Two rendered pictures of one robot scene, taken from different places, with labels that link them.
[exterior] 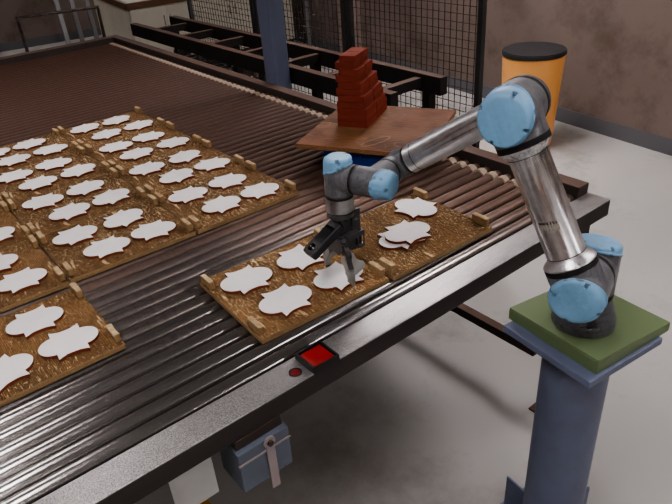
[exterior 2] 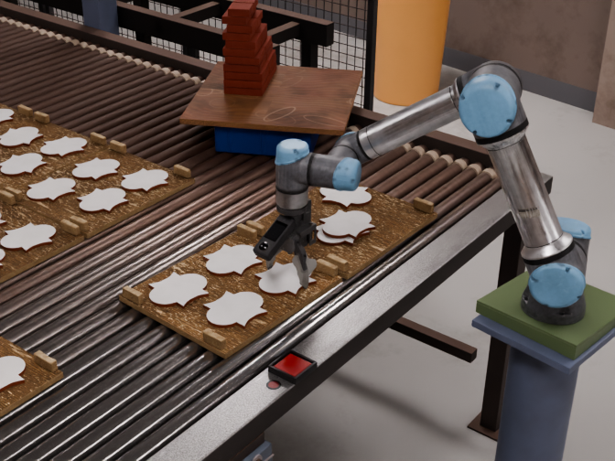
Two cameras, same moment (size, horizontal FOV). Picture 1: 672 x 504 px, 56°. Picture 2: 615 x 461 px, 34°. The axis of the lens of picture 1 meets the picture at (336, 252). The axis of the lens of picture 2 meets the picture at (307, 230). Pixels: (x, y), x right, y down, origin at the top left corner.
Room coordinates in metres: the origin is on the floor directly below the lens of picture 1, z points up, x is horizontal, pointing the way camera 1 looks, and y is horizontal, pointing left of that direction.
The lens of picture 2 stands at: (-0.49, 0.50, 2.24)
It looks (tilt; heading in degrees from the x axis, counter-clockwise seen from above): 30 degrees down; 344
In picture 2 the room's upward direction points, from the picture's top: 1 degrees clockwise
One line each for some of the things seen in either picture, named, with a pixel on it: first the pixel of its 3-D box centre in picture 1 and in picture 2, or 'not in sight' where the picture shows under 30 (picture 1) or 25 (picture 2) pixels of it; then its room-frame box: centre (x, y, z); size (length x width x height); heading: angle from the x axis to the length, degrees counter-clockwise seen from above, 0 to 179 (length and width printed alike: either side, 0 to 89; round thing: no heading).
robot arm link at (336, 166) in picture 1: (339, 176); (293, 166); (1.48, -0.02, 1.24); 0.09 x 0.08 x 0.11; 57
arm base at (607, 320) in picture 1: (585, 304); (555, 290); (1.24, -0.60, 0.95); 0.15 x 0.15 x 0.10
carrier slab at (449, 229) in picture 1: (405, 231); (341, 223); (1.72, -0.22, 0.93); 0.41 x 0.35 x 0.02; 126
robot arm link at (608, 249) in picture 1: (592, 263); (562, 248); (1.24, -0.60, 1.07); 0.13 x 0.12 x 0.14; 147
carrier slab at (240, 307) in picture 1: (292, 281); (232, 288); (1.48, 0.13, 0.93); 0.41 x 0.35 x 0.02; 124
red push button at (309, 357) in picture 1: (317, 357); (292, 367); (1.16, 0.06, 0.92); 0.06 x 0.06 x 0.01; 37
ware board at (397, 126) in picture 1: (379, 128); (275, 95); (2.39, -0.21, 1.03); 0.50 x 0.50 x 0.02; 65
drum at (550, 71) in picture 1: (529, 97); (409, 35); (4.68, -1.57, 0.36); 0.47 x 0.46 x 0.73; 118
